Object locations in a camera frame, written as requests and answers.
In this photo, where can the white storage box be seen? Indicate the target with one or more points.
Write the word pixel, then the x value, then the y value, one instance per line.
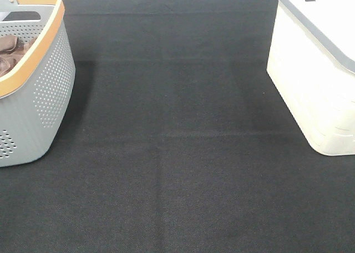
pixel 311 63

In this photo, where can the brown towels in basket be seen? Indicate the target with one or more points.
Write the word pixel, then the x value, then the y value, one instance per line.
pixel 12 51

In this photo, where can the grey perforated laundry basket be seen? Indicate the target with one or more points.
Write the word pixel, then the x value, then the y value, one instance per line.
pixel 36 92

